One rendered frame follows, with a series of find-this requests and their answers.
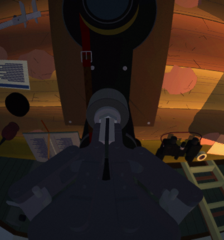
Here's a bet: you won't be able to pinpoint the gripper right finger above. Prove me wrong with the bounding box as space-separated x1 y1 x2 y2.
106 117 204 225

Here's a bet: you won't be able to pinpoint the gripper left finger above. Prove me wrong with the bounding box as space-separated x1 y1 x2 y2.
6 117 108 222

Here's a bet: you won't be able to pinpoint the light grey adapter stud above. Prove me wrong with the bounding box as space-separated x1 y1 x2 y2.
94 106 121 125

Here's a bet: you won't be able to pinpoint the grey knurled wheel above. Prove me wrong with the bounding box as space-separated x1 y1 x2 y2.
85 87 130 131

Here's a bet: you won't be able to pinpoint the black tower binocular body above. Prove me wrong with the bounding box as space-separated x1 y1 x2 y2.
62 0 158 149

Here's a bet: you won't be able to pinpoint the small black binoculars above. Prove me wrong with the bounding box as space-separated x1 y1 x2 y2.
155 131 204 163

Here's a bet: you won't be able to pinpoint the open printed book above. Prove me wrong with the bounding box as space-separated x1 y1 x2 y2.
22 131 81 163

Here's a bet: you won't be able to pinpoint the green wooden ladder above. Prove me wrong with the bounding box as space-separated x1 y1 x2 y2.
179 159 224 240

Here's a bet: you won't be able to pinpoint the white tape roll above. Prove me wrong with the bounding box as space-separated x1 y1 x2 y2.
196 151 208 162

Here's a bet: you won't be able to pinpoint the red pencil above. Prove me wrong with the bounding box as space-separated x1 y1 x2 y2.
41 119 50 133

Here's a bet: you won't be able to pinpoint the yellow folded cloth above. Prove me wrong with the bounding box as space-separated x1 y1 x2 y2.
199 137 224 157

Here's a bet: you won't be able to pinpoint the black round lens cap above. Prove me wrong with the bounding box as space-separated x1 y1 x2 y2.
4 92 31 117

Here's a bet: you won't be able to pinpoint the brown wooden base board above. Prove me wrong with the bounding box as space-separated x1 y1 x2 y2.
47 0 175 127

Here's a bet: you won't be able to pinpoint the white printed paper sheet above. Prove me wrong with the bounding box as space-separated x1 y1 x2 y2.
0 59 31 90

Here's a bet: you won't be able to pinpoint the grey vernier caliper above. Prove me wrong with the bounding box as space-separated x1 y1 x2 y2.
0 0 42 33

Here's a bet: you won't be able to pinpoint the red strap with buckle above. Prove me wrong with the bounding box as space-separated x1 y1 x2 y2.
79 13 93 68

